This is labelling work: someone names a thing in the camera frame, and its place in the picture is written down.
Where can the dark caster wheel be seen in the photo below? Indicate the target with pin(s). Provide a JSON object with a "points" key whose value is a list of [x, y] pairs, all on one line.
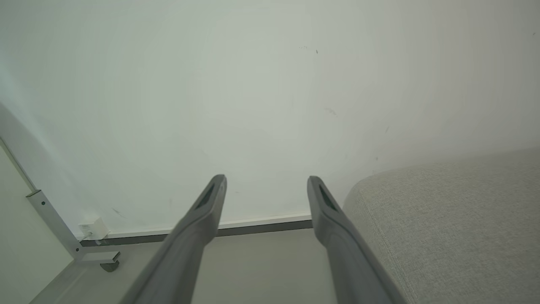
{"points": [[109, 266]]}

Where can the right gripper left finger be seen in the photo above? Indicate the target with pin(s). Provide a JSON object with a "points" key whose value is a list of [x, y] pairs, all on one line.
{"points": [[185, 257]]}

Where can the white and grey baseboard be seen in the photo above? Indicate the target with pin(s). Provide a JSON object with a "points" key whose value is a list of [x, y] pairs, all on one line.
{"points": [[261, 225]]}

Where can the small white wall box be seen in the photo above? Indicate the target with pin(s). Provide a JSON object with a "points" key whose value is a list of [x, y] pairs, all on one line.
{"points": [[95, 228]]}

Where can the white partition panel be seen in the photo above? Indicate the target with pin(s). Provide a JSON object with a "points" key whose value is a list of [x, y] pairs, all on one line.
{"points": [[23, 253]]}

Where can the grey metal table leg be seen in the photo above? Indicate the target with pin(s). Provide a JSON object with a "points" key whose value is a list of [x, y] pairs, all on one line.
{"points": [[55, 221]]}

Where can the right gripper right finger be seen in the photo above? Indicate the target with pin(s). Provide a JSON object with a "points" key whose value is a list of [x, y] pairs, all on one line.
{"points": [[350, 266]]}

